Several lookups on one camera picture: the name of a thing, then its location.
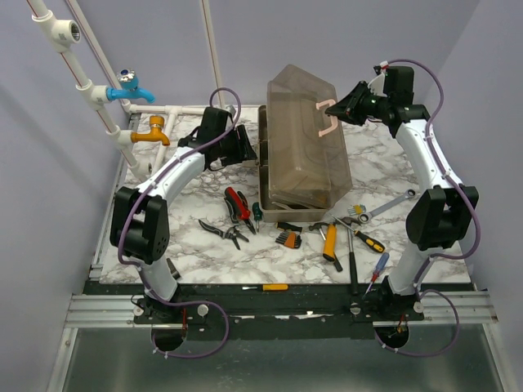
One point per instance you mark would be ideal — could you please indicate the grey wire stripper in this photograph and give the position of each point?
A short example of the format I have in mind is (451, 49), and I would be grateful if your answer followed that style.
(233, 233)

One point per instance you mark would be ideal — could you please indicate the orange handle screwdriver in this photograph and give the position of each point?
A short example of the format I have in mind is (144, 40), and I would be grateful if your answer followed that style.
(274, 287)

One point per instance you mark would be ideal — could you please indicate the small claw hammer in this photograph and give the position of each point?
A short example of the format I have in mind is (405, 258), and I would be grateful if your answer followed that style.
(319, 227)

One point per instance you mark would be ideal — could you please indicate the yellow black screwdriver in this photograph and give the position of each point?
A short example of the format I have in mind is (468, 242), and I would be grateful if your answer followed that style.
(354, 225)

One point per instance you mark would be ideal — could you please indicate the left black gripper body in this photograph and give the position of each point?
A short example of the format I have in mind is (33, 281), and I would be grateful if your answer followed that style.
(230, 153)

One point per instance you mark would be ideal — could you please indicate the orange water tap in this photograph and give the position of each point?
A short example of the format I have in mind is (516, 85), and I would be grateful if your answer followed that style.
(155, 134)

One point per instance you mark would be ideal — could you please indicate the white pvc pipe frame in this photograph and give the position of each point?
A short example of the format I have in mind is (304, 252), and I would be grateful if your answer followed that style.
(62, 34)

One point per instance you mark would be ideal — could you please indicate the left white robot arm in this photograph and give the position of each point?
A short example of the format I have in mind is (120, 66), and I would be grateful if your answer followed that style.
(140, 225)

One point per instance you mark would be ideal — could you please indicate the blue red screwdriver right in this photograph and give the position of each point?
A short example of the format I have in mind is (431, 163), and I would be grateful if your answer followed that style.
(378, 269)

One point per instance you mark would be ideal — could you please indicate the red black pliers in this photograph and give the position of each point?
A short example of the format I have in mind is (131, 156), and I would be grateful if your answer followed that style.
(239, 210)

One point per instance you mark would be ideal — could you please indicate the green stubby screwdriver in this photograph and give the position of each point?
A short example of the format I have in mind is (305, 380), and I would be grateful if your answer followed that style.
(257, 215)

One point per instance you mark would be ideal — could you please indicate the metal socket wrench bar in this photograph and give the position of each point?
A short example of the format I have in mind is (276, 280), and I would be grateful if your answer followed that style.
(173, 270)

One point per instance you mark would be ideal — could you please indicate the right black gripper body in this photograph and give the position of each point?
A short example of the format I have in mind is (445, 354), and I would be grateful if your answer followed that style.
(373, 107)

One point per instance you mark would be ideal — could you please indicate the blue water tap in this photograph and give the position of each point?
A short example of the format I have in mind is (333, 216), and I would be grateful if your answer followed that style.
(130, 89)

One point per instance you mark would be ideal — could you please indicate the beige translucent tool box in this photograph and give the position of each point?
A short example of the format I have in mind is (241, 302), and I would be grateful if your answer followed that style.
(303, 168)

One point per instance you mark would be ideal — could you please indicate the black handle long hammer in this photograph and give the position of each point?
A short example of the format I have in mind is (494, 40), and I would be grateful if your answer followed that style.
(352, 262)

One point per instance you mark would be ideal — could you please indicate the silver ratchet wrench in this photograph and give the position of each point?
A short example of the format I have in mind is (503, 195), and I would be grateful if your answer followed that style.
(366, 217)

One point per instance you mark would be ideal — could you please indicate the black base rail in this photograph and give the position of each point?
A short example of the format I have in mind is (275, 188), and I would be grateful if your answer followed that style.
(224, 312)

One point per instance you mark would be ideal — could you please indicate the orange hex key set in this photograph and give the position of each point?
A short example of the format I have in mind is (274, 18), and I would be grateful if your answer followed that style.
(290, 235)

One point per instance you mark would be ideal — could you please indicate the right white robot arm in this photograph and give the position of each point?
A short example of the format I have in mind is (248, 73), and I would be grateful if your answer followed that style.
(446, 208)

